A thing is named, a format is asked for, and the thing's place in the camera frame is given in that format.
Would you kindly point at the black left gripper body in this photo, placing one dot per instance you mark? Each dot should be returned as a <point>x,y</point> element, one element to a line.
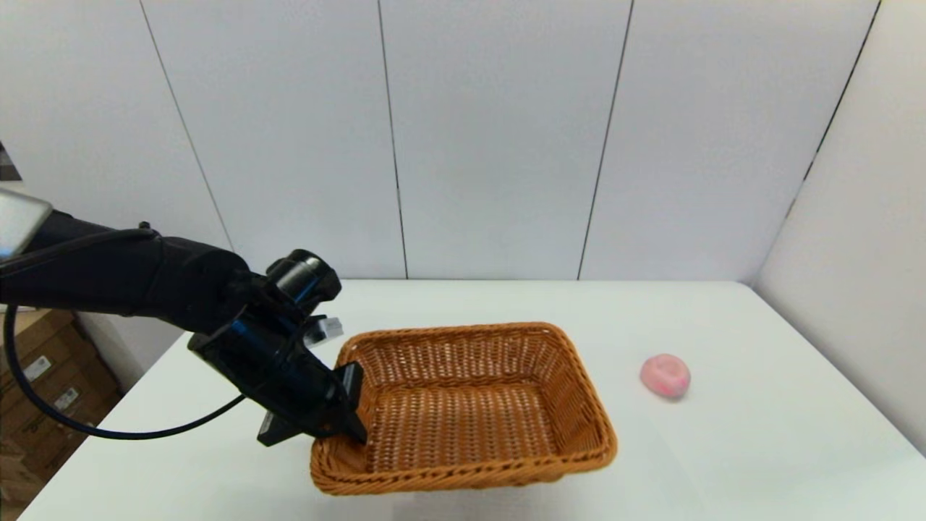
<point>275,369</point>

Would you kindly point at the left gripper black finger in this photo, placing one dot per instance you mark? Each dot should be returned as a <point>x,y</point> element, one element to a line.
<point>278,433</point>
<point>353,405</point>

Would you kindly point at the brown woven wicker basket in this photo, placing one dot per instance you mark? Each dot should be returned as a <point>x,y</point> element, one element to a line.
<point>470,427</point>

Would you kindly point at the pink peach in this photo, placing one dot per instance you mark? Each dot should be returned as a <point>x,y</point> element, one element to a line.
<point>665,376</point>

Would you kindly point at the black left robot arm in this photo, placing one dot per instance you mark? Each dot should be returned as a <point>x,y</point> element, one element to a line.
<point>108,278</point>

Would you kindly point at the brown cardboard box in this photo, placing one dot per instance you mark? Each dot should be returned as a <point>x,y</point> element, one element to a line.
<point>43,456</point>
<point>79,398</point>
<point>43,347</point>

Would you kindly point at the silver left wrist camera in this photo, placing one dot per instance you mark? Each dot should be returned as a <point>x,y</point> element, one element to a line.
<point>324,331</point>

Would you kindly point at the dark striped wall fixture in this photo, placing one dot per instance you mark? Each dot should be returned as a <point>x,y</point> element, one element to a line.
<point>6,166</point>

